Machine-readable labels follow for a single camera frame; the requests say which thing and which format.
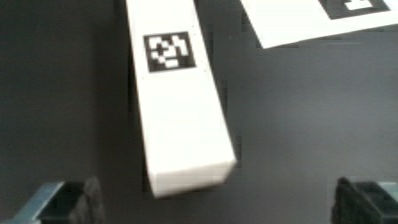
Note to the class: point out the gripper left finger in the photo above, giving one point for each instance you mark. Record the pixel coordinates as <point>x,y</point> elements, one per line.
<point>66,203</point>

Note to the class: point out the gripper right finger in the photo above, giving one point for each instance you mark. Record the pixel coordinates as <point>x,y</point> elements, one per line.
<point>364,202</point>

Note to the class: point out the white desk leg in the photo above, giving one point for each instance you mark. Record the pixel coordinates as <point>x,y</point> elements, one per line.
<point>186,144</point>

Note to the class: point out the white marker tag plate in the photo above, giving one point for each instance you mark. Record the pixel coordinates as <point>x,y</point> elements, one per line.
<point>295,20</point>

